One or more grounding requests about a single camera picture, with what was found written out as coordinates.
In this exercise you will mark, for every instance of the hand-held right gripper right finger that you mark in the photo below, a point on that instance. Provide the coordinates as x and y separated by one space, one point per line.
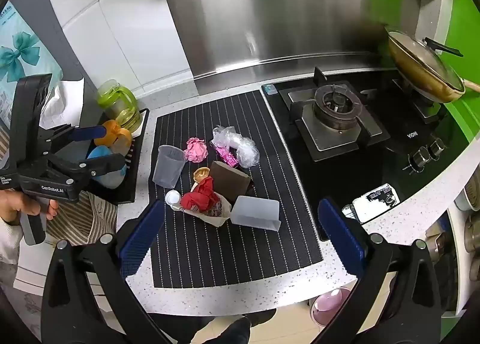
341 239

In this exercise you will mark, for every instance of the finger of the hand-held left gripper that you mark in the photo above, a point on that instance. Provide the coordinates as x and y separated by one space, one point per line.
107 164
88 133

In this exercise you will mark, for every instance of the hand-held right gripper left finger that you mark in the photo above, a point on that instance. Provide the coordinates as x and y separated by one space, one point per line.
144 235

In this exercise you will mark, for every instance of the small white lid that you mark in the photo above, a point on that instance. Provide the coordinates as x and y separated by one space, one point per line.
173 198

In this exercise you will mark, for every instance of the clear plastic cup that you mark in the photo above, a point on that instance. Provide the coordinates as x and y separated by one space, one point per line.
168 165

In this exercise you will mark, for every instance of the pink trash bin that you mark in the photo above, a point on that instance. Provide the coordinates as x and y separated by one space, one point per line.
330 306

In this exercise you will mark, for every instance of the red wrapper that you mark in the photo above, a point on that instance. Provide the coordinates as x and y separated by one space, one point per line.
200 195

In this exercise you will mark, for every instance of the patterned paper wrapper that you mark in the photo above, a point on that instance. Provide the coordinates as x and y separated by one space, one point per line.
219 214

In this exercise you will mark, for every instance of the small tan shell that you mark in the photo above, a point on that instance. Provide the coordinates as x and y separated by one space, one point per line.
201 174

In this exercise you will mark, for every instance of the pink paper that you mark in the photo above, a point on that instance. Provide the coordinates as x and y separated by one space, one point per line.
195 150

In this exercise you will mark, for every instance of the translucent plastic box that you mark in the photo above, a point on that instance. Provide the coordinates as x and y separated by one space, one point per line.
255 212

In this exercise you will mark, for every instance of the brown cardboard box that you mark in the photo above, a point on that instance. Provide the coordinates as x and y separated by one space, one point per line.
232 180

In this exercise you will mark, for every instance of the pink snack wrapper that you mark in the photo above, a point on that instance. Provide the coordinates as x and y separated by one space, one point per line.
227 157

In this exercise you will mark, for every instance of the clear plastic bag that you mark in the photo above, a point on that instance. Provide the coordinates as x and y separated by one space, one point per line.
243 148

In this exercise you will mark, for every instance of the person's left forearm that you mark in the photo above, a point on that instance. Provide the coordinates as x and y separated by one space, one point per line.
7 244

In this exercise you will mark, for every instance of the person's left hand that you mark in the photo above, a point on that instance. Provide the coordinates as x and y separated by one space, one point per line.
17 203

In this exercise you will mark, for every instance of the blue plastic bowl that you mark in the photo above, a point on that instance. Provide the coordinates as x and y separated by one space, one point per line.
108 178

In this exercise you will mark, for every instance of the orange plastic cup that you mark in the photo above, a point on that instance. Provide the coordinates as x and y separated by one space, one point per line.
116 133

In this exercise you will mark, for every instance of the black dish tray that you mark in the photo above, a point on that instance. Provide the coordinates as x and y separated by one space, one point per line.
135 163

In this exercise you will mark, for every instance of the white cloth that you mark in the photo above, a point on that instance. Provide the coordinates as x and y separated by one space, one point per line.
62 101

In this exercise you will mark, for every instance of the green plastic pitcher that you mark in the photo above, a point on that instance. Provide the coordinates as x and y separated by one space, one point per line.
118 103

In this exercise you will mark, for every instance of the striped cloth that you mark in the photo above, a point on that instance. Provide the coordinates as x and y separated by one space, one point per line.
88 216

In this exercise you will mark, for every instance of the black glass gas stove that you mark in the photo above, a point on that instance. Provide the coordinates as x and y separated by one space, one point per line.
337 178

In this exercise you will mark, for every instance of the bag with teal bow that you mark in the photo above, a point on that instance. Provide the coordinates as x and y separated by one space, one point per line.
22 55

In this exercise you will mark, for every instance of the black striped mat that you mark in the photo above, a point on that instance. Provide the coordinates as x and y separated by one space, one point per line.
225 254

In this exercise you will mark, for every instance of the metal stove knob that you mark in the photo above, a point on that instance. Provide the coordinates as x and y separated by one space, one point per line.
422 156
437 148

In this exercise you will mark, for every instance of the steel stove burner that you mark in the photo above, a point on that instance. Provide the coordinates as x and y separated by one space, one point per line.
423 107
333 111

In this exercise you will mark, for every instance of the metal pot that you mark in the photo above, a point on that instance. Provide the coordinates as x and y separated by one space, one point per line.
473 233

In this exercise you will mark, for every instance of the light ceramic bowl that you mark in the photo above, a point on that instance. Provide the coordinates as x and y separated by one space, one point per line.
468 193

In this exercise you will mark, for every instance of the glass wok lid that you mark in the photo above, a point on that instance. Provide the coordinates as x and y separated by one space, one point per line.
420 56

